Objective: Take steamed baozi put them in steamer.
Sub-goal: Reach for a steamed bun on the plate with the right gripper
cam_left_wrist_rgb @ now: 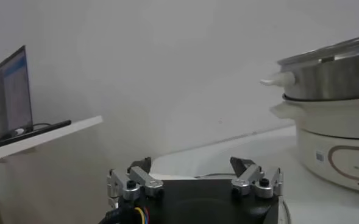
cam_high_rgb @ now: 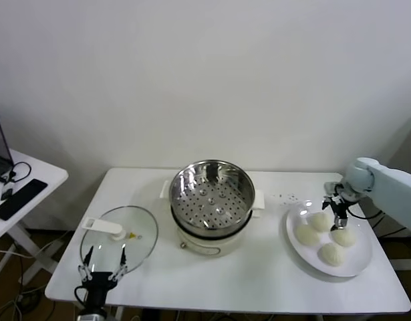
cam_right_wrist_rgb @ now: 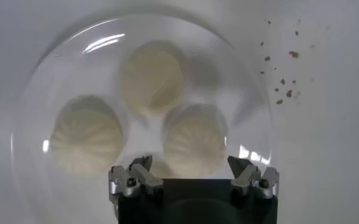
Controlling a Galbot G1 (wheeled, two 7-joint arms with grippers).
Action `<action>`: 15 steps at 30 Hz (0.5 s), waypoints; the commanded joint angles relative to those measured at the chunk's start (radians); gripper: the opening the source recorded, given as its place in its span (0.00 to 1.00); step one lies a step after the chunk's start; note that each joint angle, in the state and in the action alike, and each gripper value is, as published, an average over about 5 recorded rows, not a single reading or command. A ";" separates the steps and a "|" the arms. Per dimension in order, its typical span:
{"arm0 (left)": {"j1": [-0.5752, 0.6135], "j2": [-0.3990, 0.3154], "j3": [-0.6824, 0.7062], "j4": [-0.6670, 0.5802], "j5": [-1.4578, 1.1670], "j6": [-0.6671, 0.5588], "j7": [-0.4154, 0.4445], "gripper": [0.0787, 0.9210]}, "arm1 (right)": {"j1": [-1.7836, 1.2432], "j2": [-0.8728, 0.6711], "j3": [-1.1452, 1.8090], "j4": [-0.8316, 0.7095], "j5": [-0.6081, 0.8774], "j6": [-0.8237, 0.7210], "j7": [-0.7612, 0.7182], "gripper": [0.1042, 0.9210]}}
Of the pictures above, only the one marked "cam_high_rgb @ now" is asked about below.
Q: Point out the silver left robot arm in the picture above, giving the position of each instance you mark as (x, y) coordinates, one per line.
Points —
(91, 316)

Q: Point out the perforated steel steamer basket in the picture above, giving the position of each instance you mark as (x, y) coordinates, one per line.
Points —
(175, 190)

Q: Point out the flat black phone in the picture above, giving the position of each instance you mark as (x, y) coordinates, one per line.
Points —
(19, 199)

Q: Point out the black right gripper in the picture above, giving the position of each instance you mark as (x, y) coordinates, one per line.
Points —
(339, 208)

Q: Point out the white electric pot base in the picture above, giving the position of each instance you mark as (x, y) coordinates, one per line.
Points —
(205, 245)

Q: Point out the white round plate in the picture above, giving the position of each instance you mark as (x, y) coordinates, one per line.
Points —
(355, 261)

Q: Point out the white steamed baozi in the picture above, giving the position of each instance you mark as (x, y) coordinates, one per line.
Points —
(330, 254)
(306, 235)
(345, 238)
(318, 222)

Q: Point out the small black adapter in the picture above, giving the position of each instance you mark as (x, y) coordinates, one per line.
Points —
(6, 194)

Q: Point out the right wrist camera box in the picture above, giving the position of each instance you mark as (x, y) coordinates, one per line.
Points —
(329, 186)

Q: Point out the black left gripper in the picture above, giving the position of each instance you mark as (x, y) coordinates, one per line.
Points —
(98, 282)

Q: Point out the white side table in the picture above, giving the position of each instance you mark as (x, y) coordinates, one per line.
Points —
(41, 167)

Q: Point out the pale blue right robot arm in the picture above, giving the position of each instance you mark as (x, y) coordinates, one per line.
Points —
(392, 187)

